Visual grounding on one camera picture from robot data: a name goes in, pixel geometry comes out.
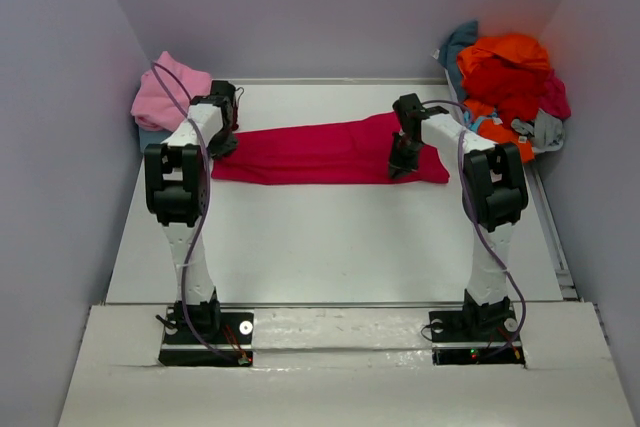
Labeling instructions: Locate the grey t shirt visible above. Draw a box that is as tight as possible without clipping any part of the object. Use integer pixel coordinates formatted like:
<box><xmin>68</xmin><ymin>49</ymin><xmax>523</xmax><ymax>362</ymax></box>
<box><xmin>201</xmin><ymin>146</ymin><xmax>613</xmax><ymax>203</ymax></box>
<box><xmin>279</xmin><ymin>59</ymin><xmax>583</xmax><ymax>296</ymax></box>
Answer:
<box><xmin>511</xmin><ymin>110</ymin><xmax>565</xmax><ymax>154</ymax></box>

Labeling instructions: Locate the pink folded t shirt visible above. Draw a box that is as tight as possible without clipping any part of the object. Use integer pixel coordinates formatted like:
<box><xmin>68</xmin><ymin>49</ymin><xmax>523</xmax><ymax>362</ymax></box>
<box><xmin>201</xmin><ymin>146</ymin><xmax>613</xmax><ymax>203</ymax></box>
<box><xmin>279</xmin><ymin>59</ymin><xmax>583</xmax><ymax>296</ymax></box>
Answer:
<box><xmin>131</xmin><ymin>51</ymin><xmax>212</xmax><ymax>132</ymax></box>

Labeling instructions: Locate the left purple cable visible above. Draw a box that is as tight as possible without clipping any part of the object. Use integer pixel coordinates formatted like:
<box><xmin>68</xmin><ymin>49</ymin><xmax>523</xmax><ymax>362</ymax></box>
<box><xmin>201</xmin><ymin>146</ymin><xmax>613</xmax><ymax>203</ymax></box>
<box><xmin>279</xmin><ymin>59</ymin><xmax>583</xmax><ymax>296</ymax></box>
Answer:
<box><xmin>150</xmin><ymin>61</ymin><xmax>251</xmax><ymax>364</ymax></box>

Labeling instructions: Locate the red t shirt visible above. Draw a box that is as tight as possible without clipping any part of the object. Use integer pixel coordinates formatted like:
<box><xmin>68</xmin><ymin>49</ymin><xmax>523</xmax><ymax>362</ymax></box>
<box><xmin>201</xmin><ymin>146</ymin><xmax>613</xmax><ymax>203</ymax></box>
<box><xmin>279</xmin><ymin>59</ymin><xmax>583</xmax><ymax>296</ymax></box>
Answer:
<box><xmin>462</xmin><ymin>58</ymin><xmax>551</xmax><ymax>126</ymax></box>

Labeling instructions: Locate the light blue folded t shirt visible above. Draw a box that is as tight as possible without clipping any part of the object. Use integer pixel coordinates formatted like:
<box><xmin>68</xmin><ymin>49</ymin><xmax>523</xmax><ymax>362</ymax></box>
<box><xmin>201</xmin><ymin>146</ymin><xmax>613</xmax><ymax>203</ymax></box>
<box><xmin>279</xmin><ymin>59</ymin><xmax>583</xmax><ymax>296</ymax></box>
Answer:
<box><xmin>138</xmin><ymin>127</ymin><xmax>171</xmax><ymax>152</ymax></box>

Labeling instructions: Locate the orange t shirt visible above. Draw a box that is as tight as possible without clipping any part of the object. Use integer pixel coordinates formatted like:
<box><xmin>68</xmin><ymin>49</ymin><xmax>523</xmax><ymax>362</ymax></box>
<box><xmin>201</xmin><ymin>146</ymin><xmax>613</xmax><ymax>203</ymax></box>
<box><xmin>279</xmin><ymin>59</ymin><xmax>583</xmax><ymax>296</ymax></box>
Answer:
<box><xmin>457</xmin><ymin>34</ymin><xmax>551</xmax><ymax>162</ymax></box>

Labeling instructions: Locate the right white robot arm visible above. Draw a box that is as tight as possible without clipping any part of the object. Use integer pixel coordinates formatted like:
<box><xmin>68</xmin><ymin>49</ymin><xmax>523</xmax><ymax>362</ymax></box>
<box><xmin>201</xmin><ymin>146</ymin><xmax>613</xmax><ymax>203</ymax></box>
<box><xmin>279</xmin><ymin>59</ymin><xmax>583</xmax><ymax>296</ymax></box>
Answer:
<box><xmin>388</xmin><ymin>94</ymin><xmax>529</xmax><ymax>343</ymax></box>

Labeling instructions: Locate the white laundry basket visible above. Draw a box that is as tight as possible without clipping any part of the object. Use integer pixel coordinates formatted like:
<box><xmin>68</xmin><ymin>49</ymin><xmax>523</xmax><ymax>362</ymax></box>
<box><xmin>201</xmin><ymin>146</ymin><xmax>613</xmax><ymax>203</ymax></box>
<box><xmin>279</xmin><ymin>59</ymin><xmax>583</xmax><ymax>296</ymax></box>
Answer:
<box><xmin>432</xmin><ymin>49</ymin><xmax>564</xmax><ymax>156</ymax></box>

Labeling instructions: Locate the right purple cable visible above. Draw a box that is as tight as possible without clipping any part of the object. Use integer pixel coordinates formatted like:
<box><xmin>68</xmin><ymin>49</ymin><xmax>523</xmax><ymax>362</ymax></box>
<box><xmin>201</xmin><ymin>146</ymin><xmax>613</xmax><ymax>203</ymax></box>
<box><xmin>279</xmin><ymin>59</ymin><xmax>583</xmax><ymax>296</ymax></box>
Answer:
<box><xmin>422</xmin><ymin>99</ymin><xmax>527</xmax><ymax>362</ymax></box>

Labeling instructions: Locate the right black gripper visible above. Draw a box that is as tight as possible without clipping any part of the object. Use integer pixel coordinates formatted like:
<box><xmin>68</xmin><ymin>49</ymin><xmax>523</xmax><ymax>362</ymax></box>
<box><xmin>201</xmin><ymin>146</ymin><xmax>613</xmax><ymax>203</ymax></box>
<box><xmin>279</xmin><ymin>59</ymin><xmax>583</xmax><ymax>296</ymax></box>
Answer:
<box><xmin>387</xmin><ymin>131</ymin><xmax>424</xmax><ymax>179</ymax></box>

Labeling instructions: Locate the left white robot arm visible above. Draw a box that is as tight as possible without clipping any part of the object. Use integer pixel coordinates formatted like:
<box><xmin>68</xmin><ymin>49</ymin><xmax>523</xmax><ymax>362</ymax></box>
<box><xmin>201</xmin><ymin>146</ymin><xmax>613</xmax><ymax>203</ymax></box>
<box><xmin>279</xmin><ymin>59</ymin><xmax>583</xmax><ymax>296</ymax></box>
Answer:
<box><xmin>144</xmin><ymin>80</ymin><xmax>238</xmax><ymax>344</ymax></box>

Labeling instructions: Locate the purple cable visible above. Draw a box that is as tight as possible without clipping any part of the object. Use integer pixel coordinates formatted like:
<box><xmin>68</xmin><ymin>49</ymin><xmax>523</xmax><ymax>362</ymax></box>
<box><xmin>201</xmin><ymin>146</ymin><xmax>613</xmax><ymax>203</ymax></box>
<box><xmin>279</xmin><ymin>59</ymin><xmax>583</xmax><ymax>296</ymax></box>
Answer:
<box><xmin>150</xmin><ymin>61</ymin><xmax>251</xmax><ymax>364</ymax></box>
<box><xmin>422</xmin><ymin>99</ymin><xmax>527</xmax><ymax>362</ymax></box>

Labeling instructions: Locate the magenta t shirt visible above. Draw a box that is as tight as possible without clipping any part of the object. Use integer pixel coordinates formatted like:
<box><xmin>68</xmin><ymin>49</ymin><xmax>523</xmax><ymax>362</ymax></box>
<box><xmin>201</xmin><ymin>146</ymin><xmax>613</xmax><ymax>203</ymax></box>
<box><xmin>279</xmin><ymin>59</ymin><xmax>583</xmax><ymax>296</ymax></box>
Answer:
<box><xmin>538</xmin><ymin>70</ymin><xmax>572</xmax><ymax>121</ymax></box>
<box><xmin>210</xmin><ymin>112</ymin><xmax>451</xmax><ymax>186</ymax></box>

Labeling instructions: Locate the teal blue t shirt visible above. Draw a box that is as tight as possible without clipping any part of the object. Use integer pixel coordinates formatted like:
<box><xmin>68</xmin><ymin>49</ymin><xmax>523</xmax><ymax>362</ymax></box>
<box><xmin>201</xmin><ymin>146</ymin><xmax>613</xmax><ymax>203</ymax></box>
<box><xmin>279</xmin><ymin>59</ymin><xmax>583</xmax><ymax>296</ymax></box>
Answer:
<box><xmin>437</xmin><ymin>20</ymin><xmax>479</xmax><ymax>87</ymax></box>

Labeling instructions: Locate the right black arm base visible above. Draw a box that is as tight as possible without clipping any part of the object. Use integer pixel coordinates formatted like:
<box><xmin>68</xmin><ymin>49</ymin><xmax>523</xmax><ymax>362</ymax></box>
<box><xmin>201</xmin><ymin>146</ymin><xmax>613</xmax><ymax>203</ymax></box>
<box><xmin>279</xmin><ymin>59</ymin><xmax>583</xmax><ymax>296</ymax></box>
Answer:
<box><xmin>420</xmin><ymin>310</ymin><xmax>526</xmax><ymax>366</ymax></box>

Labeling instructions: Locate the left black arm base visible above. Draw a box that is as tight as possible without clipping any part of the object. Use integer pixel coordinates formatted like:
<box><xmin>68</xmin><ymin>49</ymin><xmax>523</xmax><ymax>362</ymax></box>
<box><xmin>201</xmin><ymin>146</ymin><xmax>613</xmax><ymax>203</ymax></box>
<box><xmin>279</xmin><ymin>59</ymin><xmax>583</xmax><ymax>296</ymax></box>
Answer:
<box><xmin>155</xmin><ymin>307</ymin><xmax>255</xmax><ymax>368</ymax></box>

